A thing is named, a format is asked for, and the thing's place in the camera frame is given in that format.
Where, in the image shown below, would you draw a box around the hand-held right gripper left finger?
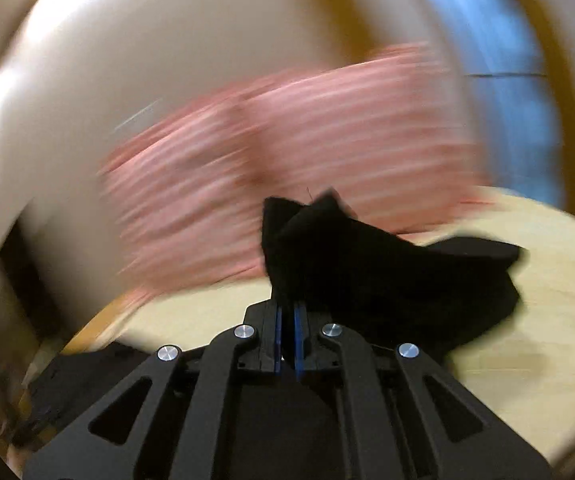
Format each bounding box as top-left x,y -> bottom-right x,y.
24,302 -> 284,480

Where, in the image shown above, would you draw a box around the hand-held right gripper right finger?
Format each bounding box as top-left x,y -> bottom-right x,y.
293,302 -> 553,480

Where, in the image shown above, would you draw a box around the black pants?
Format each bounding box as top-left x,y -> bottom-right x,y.
10,187 -> 529,480

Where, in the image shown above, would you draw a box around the pink striped cloth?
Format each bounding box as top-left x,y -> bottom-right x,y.
95,42 -> 498,296

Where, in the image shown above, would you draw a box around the blue window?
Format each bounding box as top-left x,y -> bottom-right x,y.
407,0 -> 568,206

